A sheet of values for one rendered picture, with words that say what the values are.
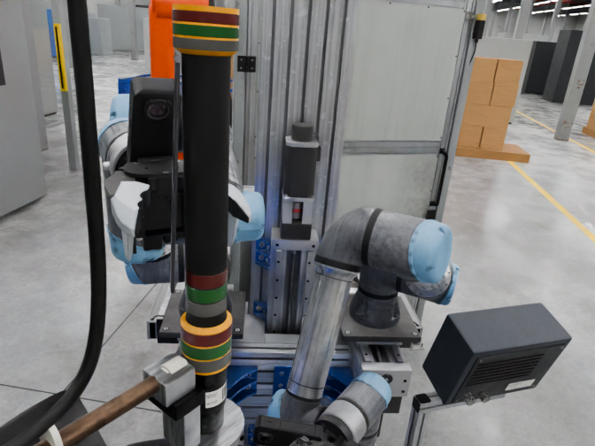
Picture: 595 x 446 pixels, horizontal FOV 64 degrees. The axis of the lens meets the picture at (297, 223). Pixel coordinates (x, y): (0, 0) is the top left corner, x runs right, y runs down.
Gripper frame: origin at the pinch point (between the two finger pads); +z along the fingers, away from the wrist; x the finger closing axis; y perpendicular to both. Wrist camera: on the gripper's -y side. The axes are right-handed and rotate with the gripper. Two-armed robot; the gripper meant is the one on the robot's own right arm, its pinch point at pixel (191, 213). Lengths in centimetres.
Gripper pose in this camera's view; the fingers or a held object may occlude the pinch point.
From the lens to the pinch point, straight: 39.6
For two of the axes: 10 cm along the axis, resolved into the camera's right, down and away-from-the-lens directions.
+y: -0.7, 9.2, 3.8
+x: -8.9, 1.1, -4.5
